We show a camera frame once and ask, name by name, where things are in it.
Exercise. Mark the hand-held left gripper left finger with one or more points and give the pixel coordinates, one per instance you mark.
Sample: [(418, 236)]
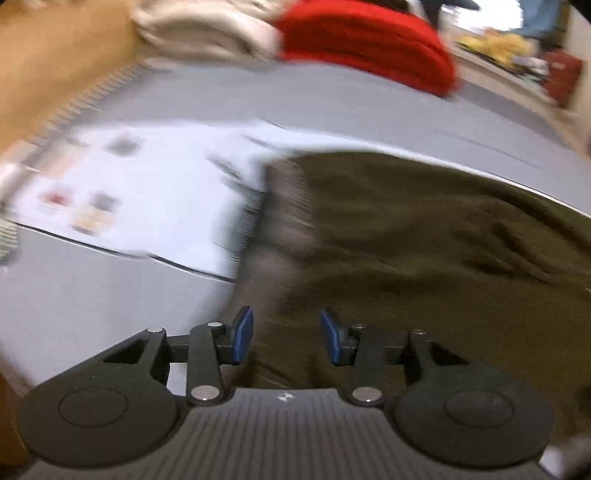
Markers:
[(244, 334)]

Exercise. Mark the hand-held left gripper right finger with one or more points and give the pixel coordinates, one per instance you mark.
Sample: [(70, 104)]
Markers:
[(330, 337)]

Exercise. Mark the olive green pants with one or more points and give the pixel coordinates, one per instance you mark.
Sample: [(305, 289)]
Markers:
[(415, 230)]

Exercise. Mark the grey deer print bed cover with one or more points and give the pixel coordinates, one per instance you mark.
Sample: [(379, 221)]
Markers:
[(92, 304)]

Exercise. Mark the folded red blanket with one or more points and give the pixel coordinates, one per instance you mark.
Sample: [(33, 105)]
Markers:
[(369, 41)]

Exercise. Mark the folded white fleece blanket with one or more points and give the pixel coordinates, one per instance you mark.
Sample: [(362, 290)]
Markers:
[(203, 27)]

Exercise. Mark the window sill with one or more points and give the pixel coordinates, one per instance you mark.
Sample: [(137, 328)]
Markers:
[(503, 78)]

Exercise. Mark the orange and yellow plush toy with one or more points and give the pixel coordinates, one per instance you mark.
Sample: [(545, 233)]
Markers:
[(510, 48)]

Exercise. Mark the dark teal star pillow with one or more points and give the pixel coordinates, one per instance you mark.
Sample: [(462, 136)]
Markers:
[(438, 9)]

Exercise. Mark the red cushion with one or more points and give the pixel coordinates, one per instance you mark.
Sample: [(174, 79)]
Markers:
[(563, 76)]

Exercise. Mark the blue hanging cloth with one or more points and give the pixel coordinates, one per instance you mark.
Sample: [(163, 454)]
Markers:
[(538, 18)]

